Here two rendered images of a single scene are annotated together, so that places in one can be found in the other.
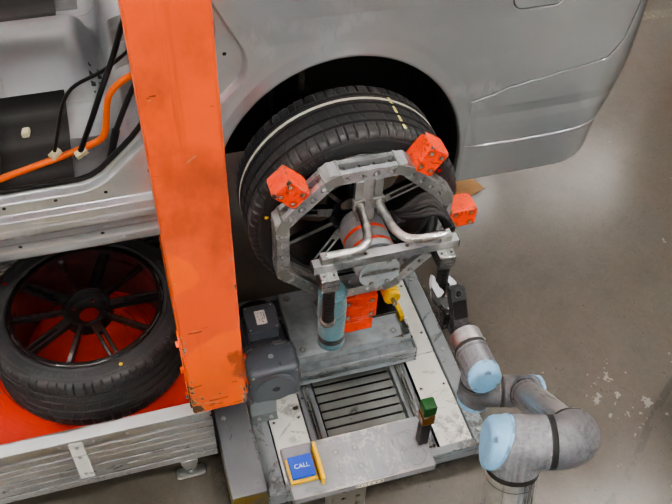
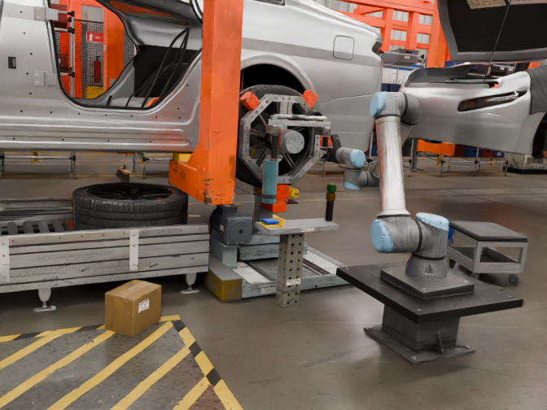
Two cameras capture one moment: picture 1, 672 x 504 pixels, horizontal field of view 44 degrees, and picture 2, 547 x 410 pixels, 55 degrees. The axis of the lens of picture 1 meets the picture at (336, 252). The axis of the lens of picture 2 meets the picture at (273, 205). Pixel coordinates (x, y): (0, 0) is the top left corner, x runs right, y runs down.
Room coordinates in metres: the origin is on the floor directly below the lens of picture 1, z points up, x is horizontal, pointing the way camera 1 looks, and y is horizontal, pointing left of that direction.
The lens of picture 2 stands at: (-1.43, 0.55, 1.10)
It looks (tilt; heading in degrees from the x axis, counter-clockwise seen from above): 12 degrees down; 349
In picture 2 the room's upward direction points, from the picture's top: 4 degrees clockwise
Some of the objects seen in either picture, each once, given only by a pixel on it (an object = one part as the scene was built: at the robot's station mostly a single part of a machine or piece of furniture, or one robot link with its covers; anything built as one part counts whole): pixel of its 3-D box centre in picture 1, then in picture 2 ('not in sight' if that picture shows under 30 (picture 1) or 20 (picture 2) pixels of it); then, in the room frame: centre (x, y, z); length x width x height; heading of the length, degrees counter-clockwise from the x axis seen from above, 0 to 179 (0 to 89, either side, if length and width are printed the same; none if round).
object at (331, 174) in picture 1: (361, 230); (281, 139); (1.75, -0.07, 0.85); 0.54 x 0.07 x 0.54; 108
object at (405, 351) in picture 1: (338, 329); (261, 244); (1.91, -0.02, 0.13); 0.50 x 0.36 x 0.10; 108
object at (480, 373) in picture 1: (478, 365); (352, 158); (1.31, -0.40, 0.81); 0.12 x 0.09 x 0.10; 18
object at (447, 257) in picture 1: (442, 251); (323, 131); (1.61, -0.30, 0.93); 0.09 x 0.05 x 0.05; 18
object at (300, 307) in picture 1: (339, 298); (263, 216); (1.91, -0.02, 0.32); 0.40 x 0.30 x 0.28; 108
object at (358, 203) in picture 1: (344, 222); (278, 110); (1.60, -0.02, 1.03); 0.19 x 0.18 x 0.11; 18
